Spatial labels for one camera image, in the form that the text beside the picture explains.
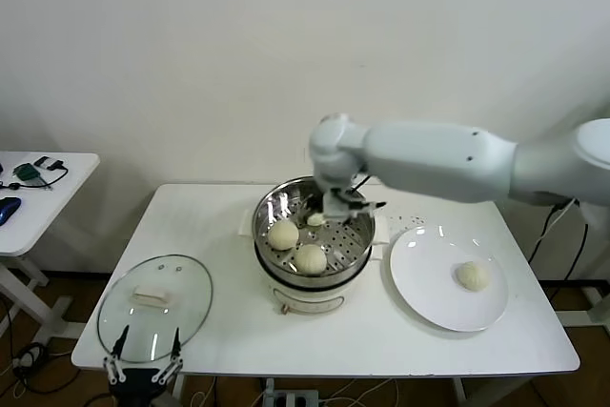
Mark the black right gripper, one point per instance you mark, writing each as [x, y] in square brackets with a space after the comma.
[350, 197]

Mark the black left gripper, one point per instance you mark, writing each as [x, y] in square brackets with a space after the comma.
[138, 388]

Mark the white steamed baozi bun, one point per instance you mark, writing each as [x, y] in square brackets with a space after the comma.
[472, 276]
[283, 235]
[315, 220]
[310, 258]

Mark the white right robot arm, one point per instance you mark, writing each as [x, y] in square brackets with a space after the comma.
[429, 154]

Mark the perforated stainless steamer basket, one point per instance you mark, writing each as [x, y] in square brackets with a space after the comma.
[343, 245]

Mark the white electric cooker pot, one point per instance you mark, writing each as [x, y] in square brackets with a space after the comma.
[305, 299]

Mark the white round plate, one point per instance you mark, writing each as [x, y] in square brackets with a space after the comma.
[419, 273]

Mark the white power strip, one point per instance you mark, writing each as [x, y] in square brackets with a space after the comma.
[295, 398]

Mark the white side table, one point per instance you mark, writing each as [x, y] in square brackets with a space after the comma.
[47, 216]

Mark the blue device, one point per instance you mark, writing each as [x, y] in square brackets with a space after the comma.
[7, 210]

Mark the black and white adapter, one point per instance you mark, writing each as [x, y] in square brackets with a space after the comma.
[45, 162]

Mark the green device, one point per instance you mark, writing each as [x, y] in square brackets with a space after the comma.
[25, 171]

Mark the white stand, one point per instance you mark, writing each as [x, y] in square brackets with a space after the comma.
[598, 302]

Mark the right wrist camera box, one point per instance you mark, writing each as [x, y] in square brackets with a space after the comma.
[339, 210]

